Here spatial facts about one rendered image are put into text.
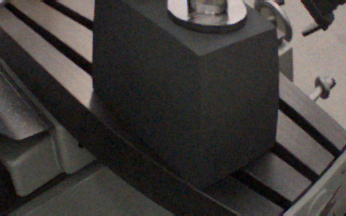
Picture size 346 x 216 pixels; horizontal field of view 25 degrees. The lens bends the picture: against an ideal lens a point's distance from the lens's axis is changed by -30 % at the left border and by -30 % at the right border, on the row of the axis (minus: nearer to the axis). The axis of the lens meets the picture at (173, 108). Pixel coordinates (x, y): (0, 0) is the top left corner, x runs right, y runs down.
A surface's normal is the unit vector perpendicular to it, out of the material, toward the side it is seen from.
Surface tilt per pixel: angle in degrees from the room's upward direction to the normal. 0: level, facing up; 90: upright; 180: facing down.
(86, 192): 90
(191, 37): 0
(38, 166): 90
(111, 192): 90
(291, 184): 0
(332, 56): 0
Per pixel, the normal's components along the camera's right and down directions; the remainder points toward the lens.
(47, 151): 0.69, 0.47
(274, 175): -0.02, -0.75
